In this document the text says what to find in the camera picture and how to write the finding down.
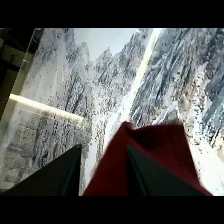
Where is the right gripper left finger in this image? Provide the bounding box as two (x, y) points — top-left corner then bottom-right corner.
(2, 143), (83, 197)

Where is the red garment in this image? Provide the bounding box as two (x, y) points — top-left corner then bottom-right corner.
(83, 121), (213, 197)

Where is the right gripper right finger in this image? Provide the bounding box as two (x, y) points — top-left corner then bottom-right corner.
(127, 144), (203, 197)

